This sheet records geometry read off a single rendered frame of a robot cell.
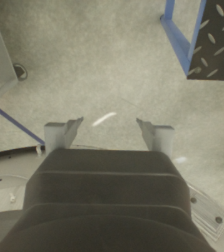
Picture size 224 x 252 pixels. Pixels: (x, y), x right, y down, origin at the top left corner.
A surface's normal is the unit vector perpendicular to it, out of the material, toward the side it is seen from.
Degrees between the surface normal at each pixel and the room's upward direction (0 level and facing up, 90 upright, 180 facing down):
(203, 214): 90
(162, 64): 0
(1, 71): 0
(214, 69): 0
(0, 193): 90
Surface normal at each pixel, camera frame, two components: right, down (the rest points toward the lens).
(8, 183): -0.03, -0.77
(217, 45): -0.12, 0.64
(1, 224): 0.15, 0.63
